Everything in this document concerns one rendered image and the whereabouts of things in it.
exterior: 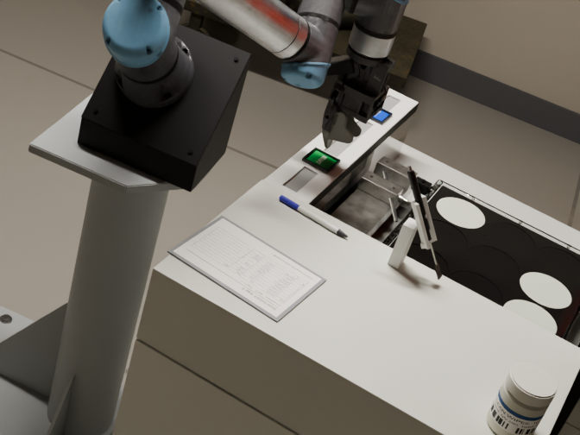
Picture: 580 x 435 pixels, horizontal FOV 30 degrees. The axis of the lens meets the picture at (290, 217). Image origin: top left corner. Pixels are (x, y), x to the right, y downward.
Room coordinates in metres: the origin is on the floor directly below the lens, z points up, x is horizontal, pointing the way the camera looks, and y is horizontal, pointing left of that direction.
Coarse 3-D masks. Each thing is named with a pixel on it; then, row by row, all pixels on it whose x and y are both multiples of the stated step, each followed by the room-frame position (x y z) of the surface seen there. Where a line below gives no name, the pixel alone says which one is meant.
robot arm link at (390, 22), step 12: (360, 0) 1.68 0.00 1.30; (372, 0) 1.69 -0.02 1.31; (384, 0) 1.69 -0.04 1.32; (396, 0) 1.69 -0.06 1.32; (408, 0) 1.72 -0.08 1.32; (360, 12) 1.69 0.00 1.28; (372, 12) 1.69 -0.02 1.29; (384, 12) 1.69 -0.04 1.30; (396, 12) 1.69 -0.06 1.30; (360, 24) 1.70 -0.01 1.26; (372, 24) 1.69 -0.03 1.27; (384, 24) 1.69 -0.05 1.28; (396, 24) 1.70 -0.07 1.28; (384, 36) 1.69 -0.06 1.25
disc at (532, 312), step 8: (512, 304) 1.57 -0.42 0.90; (520, 304) 1.57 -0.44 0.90; (528, 304) 1.58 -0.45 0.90; (520, 312) 1.55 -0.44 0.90; (528, 312) 1.56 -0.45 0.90; (536, 312) 1.56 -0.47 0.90; (544, 312) 1.57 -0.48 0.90; (528, 320) 1.53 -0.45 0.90; (536, 320) 1.54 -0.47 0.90; (544, 320) 1.55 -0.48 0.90; (552, 320) 1.56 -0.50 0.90; (544, 328) 1.53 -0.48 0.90; (552, 328) 1.53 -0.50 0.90
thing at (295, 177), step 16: (400, 96) 2.09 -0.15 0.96; (400, 112) 2.02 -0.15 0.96; (368, 128) 1.92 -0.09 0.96; (384, 128) 1.93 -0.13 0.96; (320, 144) 1.79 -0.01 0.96; (336, 144) 1.81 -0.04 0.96; (352, 144) 1.83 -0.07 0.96; (368, 144) 1.85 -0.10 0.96; (288, 160) 1.70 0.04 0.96; (352, 160) 1.77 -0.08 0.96; (272, 176) 1.62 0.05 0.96; (288, 176) 1.64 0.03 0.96; (304, 176) 1.66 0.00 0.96; (320, 176) 1.68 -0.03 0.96; (336, 176) 1.69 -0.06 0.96; (288, 192) 1.59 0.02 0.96; (304, 192) 1.61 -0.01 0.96
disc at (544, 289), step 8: (520, 280) 1.65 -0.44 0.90; (528, 280) 1.66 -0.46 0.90; (536, 280) 1.66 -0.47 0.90; (544, 280) 1.67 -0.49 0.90; (552, 280) 1.68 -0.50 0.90; (528, 288) 1.63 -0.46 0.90; (536, 288) 1.64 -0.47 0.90; (544, 288) 1.65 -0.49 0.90; (552, 288) 1.65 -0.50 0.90; (560, 288) 1.66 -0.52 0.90; (536, 296) 1.61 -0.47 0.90; (544, 296) 1.62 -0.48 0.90; (552, 296) 1.63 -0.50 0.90; (560, 296) 1.64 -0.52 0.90; (568, 296) 1.65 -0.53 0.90; (544, 304) 1.60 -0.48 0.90; (552, 304) 1.61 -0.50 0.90; (560, 304) 1.61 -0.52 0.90; (568, 304) 1.62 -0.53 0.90
